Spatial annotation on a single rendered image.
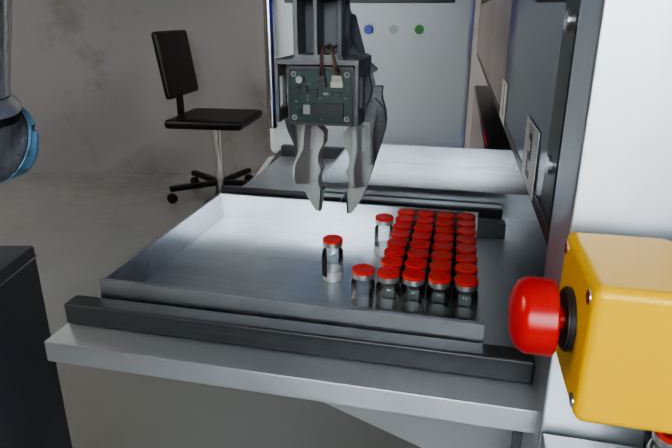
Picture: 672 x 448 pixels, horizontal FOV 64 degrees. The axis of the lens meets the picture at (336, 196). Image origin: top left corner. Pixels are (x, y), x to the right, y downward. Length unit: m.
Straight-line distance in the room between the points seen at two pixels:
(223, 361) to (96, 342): 0.12
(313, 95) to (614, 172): 0.23
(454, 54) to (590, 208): 1.05
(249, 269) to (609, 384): 0.40
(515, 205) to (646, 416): 0.50
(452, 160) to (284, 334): 0.63
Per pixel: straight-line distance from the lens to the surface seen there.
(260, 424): 1.74
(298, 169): 0.50
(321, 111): 0.45
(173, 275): 0.60
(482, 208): 0.75
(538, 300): 0.29
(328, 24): 0.47
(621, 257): 0.30
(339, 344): 0.45
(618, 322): 0.27
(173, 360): 0.47
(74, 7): 4.34
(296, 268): 0.60
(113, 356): 0.50
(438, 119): 1.39
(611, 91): 0.33
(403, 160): 1.02
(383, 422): 0.56
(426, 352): 0.44
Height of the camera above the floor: 1.14
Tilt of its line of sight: 19 degrees down
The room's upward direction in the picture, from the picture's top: straight up
